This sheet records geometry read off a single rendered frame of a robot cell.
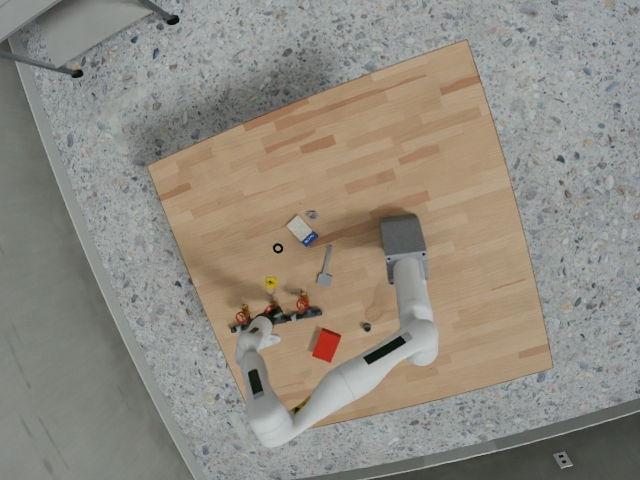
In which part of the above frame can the red rectangular block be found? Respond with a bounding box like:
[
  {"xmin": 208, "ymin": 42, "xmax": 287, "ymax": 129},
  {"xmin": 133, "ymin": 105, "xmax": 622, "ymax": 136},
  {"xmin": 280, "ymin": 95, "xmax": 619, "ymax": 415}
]
[{"xmin": 312, "ymin": 328, "xmax": 341, "ymax": 363}]

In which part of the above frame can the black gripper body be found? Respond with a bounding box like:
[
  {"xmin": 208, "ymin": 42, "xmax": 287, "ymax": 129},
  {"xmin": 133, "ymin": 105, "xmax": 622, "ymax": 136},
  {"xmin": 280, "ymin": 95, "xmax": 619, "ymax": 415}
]
[{"xmin": 255, "ymin": 313, "xmax": 277, "ymax": 329}]

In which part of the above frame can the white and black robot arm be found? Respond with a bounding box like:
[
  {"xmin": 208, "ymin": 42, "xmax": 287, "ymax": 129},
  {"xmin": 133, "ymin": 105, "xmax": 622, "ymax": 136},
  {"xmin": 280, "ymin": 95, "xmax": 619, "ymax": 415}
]
[{"xmin": 235, "ymin": 258, "xmax": 439, "ymax": 448}]

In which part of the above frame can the black pipe manifold with grey fittings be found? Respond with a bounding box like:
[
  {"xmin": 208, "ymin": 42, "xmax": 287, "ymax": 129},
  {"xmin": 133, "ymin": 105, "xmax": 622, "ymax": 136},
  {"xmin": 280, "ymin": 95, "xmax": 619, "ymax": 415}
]
[{"xmin": 230, "ymin": 291, "xmax": 322, "ymax": 334}]

